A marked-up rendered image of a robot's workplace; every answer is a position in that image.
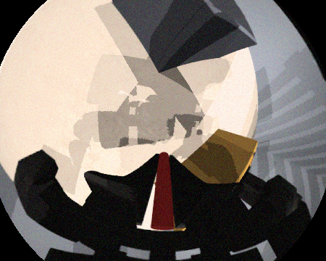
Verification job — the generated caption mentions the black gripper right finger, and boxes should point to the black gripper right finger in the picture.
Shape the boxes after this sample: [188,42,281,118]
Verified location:
[169,155,244,229]

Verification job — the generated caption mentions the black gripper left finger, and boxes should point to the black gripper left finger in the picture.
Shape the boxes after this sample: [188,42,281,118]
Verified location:
[84,154,159,226]

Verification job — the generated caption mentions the dark red peg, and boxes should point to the dark red peg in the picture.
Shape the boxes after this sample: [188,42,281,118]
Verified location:
[151,152,175,230]

